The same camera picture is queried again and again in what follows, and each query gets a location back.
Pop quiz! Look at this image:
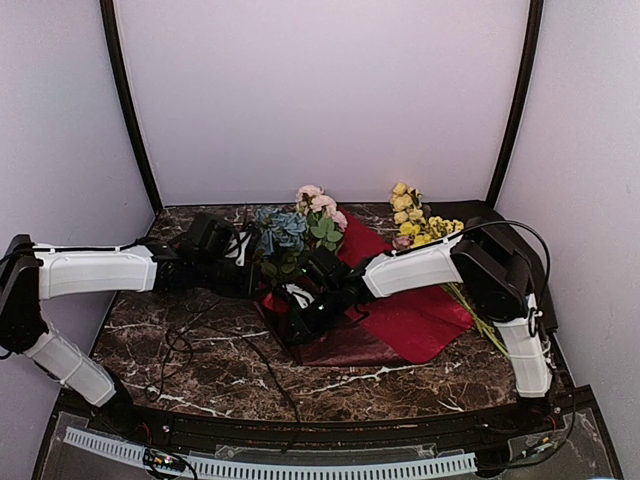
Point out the black front table rail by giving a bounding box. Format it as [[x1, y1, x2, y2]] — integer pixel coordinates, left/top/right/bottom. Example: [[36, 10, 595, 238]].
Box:
[[54, 389, 596, 456]]

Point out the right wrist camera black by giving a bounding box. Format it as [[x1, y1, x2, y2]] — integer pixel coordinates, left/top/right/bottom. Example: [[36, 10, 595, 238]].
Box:
[[285, 247, 352, 309]]

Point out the black frame post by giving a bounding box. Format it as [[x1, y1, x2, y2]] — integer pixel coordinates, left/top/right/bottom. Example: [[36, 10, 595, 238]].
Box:
[[99, 0, 164, 215], [485, 0, 545, 208]]

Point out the left black frame post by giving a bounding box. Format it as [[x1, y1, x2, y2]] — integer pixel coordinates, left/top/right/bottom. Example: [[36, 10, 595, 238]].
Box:
[[99, 0, 164, 215]]

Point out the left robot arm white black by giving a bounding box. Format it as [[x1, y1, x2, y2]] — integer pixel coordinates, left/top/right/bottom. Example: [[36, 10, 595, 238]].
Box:
[[1, 235, 260, 436]]

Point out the pink fake rose bunch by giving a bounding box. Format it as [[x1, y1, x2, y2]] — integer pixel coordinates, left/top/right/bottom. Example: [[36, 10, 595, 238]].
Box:
[[296, 185, 348, 253]]

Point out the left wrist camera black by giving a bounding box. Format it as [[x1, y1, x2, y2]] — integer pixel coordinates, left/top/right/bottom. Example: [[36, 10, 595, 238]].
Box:
[[173, 213, 251, 267]]

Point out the yellow fake flower bunch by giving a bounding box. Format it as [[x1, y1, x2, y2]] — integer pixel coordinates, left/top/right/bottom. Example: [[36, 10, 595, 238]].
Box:
[[390, 182, 508, 357]]

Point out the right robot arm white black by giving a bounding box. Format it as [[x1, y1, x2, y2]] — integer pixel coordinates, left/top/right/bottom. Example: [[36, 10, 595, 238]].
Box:
[[278, 217, 553, 434]]

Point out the white cable duct strip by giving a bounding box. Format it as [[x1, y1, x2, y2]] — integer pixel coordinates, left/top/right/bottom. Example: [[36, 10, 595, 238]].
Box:
[[63, 427, 477, 479]]

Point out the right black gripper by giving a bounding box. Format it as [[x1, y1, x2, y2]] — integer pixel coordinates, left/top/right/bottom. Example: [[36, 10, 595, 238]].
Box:
[[283, 283, 347, 345]]

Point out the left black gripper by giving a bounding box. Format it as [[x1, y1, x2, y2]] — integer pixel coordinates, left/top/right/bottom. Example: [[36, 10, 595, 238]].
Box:
[[194, 255, 271, 299]]

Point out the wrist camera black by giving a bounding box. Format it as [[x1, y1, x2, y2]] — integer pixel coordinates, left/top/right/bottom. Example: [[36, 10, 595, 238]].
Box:
[[285, 247, 352, 309], [173, 213, 251, 267]]

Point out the right black frame post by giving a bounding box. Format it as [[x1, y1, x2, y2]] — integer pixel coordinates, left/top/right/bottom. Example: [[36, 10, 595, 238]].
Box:
[[485, 0, 545, 208]]

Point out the red wrapping paper sheet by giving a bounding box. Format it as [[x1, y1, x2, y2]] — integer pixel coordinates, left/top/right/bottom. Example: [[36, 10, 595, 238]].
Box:
[[259, 210, 474, 366]]

